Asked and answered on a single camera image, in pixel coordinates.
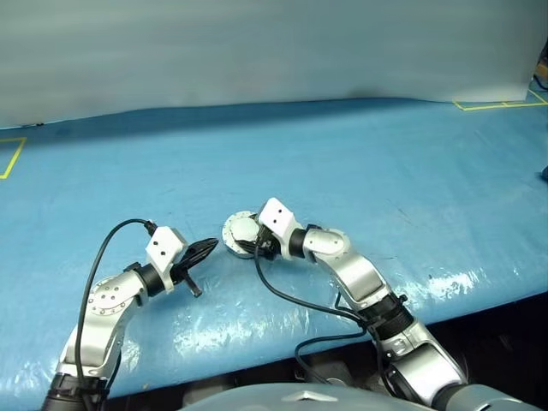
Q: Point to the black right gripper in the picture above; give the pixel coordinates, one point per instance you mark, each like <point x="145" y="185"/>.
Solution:
<point x="267" y="248"/>

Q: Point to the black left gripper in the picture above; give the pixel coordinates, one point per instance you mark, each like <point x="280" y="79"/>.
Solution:
<point x="180" y="269"/>

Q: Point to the round silver metal object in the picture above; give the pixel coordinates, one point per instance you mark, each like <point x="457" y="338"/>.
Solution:
<point x="240" y="229"/>

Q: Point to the grey motor housing copper coils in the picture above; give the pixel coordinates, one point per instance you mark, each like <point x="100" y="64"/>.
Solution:
<point x="234" y="251"/>

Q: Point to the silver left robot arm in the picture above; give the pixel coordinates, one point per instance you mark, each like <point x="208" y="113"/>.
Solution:
<point x="107" y="299"/>

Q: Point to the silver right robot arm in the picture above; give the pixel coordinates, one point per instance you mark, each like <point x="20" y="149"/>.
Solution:
<point x="359" y="274"/>

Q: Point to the grey robot torso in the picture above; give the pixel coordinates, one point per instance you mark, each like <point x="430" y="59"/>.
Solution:
<point x="299" y="400"/>

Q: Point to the dark rounded object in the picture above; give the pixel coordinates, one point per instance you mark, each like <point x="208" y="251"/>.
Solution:
<point x="544" y="174"/>

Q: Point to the tan cardboard box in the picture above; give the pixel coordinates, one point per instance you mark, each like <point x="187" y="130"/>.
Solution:
<point x="543" y="68"/>

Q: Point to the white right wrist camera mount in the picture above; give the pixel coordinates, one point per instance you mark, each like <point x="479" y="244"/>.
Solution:
<point x="276" y="216"/>

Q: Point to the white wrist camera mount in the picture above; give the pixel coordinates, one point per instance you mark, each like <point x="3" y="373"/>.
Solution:
<point x="276" y="216"/>
<point x="164" y="248"/>

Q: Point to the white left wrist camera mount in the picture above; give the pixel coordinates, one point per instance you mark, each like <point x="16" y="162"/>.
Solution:
<point x="164" y="248"/>

